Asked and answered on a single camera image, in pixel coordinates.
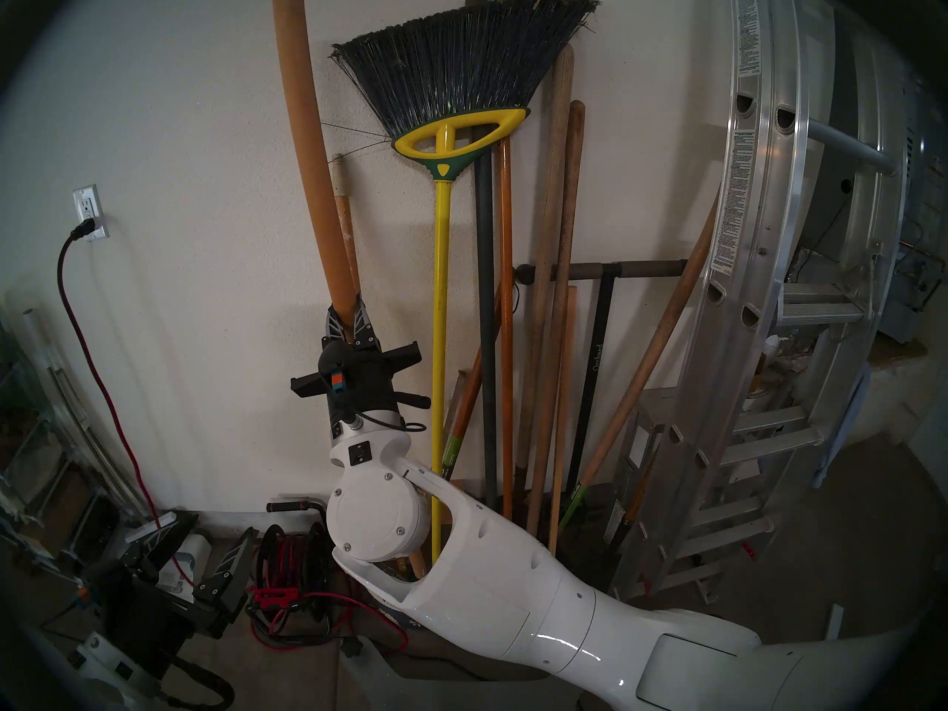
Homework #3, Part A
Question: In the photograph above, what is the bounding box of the wooden pole with threaded tip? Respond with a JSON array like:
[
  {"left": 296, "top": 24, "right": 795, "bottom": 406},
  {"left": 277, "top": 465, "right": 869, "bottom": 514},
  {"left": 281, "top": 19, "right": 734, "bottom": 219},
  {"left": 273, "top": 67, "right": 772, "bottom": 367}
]
[{"left": 330, "top": 153, "right": 410, "bottom": 577}]

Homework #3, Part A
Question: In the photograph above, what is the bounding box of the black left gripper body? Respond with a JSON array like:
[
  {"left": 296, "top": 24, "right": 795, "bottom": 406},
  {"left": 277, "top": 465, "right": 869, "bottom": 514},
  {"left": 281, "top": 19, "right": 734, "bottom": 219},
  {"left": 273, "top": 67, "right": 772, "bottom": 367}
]
[{"left": 81, "top": 543, "right": 245, "bottom": 677}]

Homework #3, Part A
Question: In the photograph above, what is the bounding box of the white power strip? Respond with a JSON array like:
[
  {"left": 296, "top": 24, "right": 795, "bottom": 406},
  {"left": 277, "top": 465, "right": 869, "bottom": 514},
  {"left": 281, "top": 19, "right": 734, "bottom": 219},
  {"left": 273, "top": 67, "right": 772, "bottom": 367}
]
[{"left": 124, "top": 511, "right": 178, "bottom": 544}]

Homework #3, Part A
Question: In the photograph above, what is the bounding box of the grey folding step stool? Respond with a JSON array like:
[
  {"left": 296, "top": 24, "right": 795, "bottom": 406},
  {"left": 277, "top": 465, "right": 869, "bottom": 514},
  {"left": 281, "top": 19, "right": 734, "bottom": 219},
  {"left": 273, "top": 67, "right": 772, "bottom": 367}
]
[{"left": 604, "top": 387, "right": 690, "bottom": 599}]

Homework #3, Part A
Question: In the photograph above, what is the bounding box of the yellow-handled black bristle broom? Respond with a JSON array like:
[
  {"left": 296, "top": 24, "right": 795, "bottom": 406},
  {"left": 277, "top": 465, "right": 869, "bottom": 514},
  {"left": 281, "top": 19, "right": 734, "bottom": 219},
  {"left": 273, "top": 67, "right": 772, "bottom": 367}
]
[{"left": 330, "top": 0, "right": 601, "bottom": 564}]

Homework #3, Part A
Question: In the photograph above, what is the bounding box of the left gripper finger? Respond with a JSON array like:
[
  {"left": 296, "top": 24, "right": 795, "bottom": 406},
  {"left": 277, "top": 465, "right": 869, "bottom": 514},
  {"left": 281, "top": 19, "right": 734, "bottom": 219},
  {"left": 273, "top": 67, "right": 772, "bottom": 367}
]
[
  {"left": 193, "top": 527, "right": 257, "bottom": 600},
  {"left": 121, "top": 511, "right": 199, "bottom": 570}
]

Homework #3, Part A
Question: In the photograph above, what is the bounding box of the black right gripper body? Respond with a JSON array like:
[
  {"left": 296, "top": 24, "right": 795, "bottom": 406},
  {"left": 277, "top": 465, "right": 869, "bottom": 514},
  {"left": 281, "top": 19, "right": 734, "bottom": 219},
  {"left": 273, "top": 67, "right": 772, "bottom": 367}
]
[{"left": 290, "top": 339, "right": 432, "bottom": 442}]

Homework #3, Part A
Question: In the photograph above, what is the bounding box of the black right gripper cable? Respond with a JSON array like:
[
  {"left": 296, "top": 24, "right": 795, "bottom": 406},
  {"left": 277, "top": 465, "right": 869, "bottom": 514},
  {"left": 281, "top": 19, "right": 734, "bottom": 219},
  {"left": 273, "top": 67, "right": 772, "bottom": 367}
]
[{"left": 352, "top": 412, "right": 429, "bottom": 433}]

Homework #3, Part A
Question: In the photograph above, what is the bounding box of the light smooth wooden dowel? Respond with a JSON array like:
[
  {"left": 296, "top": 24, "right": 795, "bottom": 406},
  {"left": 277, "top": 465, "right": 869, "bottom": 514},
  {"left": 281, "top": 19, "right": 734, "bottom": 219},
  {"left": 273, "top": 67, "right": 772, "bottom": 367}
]
[{"left": 270, "top": 0, "right": 430, "bottom": 578}]

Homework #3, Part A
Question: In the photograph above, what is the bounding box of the long dark grey pole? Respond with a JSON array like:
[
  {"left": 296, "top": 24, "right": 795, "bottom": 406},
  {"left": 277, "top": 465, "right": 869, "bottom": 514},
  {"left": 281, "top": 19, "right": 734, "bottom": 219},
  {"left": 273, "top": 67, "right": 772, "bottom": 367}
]
[{"left": 463, "top": 0, "right": 498, "bottom": 512}]

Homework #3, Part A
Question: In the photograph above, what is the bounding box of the black T-handle garden tool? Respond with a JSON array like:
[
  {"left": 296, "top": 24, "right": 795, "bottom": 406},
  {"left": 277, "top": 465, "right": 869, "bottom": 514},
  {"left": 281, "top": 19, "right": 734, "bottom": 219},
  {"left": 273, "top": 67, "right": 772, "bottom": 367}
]
[{"left": 513, "top": 260, "right": 688, "bottom": 497}]

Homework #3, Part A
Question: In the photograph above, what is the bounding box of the black cord reel red cable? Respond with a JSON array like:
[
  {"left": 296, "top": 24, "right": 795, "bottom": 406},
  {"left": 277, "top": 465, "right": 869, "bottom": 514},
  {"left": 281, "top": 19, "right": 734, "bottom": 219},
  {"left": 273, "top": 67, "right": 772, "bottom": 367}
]
[{"left": 246, "top": 497, "right": 408, "bottom": 652}]

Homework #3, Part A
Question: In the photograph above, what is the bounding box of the white plastic container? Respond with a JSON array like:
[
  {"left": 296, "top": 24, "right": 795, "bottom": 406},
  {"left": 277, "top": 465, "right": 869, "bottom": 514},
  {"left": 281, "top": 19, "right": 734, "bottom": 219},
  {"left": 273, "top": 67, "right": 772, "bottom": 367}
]
[{"left": 159, "top": 533, "right": 213, "bottom": 595}]

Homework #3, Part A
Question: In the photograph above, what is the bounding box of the metal wire rack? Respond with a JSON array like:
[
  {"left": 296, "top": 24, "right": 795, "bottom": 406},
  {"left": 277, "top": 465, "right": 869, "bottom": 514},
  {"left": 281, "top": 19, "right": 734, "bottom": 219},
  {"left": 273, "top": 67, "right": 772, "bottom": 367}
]
[{"left": 0, "top": 347, "right": 153, "bottom": 570}]

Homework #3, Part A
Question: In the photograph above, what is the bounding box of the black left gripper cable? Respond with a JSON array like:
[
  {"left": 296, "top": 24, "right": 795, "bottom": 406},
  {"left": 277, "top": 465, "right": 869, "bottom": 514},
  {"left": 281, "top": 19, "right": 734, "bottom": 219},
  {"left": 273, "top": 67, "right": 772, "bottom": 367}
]
[{"left": 159, "top": 654, "right": 235, "bottom": 710}]

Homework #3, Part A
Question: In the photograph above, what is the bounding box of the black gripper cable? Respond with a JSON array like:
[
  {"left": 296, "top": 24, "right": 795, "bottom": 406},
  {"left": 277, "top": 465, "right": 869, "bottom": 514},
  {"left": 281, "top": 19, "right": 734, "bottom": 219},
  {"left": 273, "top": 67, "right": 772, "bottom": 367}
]
[
  {"left": 159, "top": 654, "right": 235, "bottom": 710},
  {"left": 352, "top": 412, "right": 429, "bottom": 433}
]

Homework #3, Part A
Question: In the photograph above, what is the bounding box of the aluminium extension ladder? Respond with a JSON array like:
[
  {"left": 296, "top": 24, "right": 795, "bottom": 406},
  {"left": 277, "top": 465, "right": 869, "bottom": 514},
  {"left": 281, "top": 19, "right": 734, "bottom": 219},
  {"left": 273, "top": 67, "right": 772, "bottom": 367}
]
[{"left": 637, "top": 0, "right": 919, "bottom": 607}]

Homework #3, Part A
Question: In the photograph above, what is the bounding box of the orange handle with green label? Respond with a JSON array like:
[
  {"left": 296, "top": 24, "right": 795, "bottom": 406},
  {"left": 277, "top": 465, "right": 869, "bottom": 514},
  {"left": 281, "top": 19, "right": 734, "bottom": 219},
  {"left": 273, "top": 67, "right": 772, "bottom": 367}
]
[{"left": 443, "top": 291, "right": 501, "bottom": 484}]

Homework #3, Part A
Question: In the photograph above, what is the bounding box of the orange-handled green rake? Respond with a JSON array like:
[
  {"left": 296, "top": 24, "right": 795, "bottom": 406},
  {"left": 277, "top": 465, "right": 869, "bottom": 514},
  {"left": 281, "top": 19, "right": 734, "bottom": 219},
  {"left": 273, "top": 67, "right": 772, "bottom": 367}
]
[{"left": 495, "top": 139, "right": 517, "bottom": 521}]

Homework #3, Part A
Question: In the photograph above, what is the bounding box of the white wall outlet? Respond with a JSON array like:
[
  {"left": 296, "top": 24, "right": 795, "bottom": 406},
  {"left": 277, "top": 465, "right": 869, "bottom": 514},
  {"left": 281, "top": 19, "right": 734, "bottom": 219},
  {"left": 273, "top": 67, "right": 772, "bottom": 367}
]
[{"left": 72, "top": 185, "right": 110, "bottom": 242}]

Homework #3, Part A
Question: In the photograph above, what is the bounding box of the red black power cord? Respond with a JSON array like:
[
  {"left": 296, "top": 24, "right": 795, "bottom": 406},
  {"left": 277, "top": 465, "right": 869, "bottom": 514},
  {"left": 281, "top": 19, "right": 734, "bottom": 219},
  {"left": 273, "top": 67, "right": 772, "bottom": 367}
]
[{"left": 56, "top": 219, "right": 186, "bottom": 581}]

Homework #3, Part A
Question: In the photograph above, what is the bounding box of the slanted brown wooden handle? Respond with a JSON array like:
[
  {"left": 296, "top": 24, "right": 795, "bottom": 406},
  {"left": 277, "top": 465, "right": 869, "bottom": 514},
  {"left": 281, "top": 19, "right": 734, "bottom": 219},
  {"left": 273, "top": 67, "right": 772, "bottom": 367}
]
[{"left": 559, "top": 187, "right": 721, "bottom": 530}]

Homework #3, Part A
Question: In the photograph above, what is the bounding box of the grey metal appliance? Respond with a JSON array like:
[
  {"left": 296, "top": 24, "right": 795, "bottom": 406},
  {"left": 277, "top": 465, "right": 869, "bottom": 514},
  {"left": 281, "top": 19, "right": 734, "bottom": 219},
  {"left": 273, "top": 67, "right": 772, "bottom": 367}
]
[{"left": 878, "top": 73, "right": 948, "bottom": 344}]

